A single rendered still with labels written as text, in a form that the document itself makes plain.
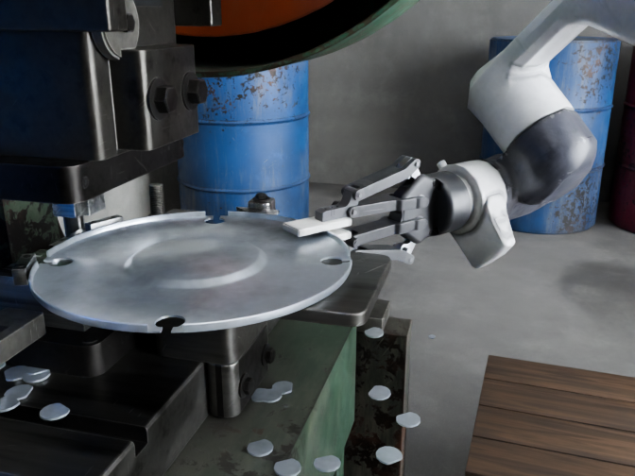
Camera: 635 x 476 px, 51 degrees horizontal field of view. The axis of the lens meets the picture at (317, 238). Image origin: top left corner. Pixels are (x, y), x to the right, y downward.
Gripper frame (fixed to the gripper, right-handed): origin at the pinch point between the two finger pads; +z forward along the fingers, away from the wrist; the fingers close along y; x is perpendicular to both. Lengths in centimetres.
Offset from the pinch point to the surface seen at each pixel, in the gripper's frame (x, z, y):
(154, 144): 1.4, 18.1, 11.5
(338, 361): 2.8, -1.0, -14.6
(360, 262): 8.9, 1.6, -0.3
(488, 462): 1, -32, -43
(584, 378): -4, -66, -43
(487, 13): -191, -256, 19
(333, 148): -256, -205, -59
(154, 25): -5.4, 14.4, 20.6
